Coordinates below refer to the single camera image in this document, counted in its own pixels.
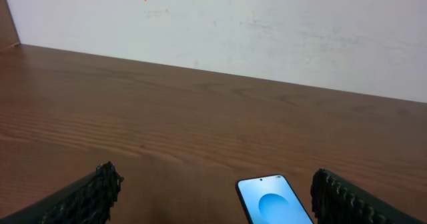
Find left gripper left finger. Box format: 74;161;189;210
1;161;124;224

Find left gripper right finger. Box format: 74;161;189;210
310;169;423;224

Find blue Galaxy smartphone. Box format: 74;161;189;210
236;174;313;224

